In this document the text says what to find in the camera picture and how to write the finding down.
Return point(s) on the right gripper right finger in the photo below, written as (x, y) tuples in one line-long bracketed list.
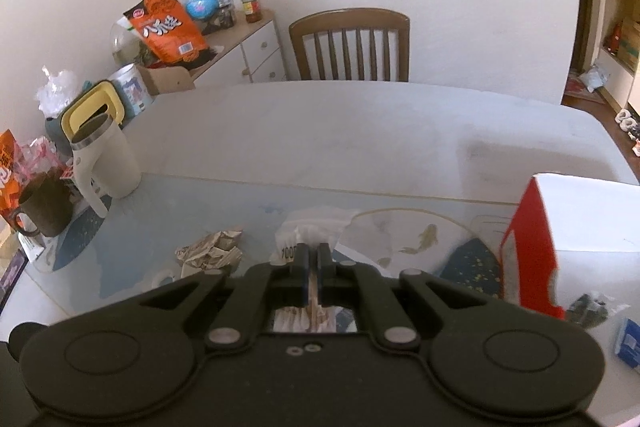
[(331, 288)]

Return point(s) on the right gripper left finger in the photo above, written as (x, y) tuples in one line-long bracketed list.
[(300, 272)]

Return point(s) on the silver snack wrapper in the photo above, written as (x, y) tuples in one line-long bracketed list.
[(215, 251)]

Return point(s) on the white tissue pack dark label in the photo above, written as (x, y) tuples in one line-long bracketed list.
[(311, 226)]

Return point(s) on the white drawer cabinet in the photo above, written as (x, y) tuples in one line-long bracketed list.
[(245, 53)]

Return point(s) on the red and white cardboard box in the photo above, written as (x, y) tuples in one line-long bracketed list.
[(572, 236)]

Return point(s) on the round tin can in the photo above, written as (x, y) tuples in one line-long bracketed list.
[(131, 90)]

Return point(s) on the wooden dining chair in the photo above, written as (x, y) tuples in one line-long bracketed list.
[(366, 44)]

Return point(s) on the dark brown mug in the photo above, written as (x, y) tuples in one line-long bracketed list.
[(44, 208)]

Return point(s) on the orange snack bag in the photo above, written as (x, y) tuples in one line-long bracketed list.
[(170, 33)]

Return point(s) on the red lidded sauce jar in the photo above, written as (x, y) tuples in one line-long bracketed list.
[(252, 10)]

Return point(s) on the blue globe ball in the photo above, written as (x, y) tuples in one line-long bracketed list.
[(201, 9)]

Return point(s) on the blue small packet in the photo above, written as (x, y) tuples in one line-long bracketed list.
[(627, 344)]

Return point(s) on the cream insulated mug with handle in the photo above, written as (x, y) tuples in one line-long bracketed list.
[(102, 155)]

